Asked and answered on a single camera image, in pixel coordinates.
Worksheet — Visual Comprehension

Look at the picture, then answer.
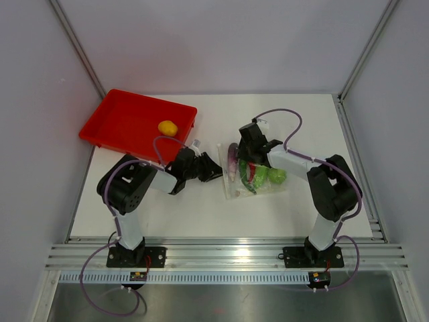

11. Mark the dark green fake cucumber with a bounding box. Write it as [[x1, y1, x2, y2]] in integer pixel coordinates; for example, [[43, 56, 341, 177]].
[[238, 159, 257, 195]]

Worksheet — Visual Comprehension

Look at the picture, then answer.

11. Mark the aluminium mounting rail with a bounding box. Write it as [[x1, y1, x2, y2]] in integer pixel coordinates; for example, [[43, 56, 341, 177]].
[[45, 237, 409, 271]]

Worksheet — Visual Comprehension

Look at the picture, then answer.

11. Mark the clear zip top bag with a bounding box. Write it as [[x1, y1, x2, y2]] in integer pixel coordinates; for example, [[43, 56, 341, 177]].
[[217, 142, 288, 200]]

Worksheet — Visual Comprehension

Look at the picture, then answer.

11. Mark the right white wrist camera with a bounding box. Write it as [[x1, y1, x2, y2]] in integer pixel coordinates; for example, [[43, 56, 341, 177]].
[[257, 119, 269, 136]]

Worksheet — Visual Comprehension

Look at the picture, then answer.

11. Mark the white slotted cable duct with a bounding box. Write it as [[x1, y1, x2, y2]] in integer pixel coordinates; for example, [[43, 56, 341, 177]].
[[59, 271, 310, 285]]

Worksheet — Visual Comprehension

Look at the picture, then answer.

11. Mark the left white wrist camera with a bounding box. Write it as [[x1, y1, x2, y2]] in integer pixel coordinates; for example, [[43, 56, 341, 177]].
[[189, 139, 201, 156]]

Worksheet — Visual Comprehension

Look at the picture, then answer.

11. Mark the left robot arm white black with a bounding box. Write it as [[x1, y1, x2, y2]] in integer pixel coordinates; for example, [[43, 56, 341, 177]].
[[97, 148, 223, 268]]

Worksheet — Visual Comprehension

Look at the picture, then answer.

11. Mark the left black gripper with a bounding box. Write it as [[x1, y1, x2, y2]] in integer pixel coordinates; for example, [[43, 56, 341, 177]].
[[184, 152, 227, 182]]

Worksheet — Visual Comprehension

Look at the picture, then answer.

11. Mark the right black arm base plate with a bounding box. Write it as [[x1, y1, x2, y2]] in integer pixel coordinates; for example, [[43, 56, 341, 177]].
[[279, 246, 345, 268]]

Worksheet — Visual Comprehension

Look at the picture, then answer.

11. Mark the right aluminium corner post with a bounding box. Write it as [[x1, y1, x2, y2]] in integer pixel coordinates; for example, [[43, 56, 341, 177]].
[[338, 0, 401, 103]]

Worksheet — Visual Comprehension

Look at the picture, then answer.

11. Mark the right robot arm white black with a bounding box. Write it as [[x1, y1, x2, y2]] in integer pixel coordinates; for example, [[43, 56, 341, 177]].
[[238, 121, 363, 268]]

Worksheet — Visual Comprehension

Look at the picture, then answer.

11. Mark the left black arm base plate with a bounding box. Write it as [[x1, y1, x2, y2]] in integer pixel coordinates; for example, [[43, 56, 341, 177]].
[[106, 246, 167, 268]]

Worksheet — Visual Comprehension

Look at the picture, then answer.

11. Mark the purple fake eggplant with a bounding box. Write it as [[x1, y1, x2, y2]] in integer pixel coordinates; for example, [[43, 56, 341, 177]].
[[227, 142, 239, 182]]

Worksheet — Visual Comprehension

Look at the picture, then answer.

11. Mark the aluminium corner post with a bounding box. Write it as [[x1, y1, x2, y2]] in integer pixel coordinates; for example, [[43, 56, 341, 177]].
[[338, 0, 401, 103], [48, 0, 107, 99]]

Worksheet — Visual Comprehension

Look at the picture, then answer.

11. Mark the red plastic tray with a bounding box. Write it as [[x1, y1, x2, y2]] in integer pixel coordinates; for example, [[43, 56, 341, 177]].
[[79, 89, 197, 163]]

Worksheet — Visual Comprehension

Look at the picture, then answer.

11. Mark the left aluminium corner post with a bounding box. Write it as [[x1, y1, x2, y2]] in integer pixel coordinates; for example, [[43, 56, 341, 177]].
[[48, 0, 107, 99]]

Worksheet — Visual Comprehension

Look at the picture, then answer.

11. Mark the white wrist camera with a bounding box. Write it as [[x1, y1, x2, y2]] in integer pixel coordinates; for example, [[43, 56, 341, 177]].
[[257, 119, 269, 136], [189, 139, 201, 156]]

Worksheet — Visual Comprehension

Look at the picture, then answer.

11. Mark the yellow fake lemon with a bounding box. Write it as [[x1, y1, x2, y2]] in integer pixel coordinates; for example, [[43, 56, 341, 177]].
[[158, 120, 178, 137]]

